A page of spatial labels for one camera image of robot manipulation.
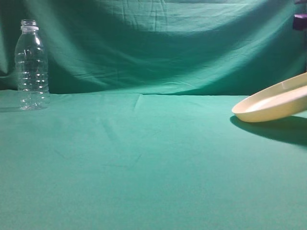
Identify clear plastic bottle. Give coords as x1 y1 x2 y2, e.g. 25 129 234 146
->
14 19 49 111

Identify cream plastic plate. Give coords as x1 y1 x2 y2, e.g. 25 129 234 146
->
232 73 307 123

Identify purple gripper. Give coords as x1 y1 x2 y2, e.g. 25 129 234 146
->
293 0 307 31

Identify green cloth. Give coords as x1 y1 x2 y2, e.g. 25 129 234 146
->
0 0 307 230

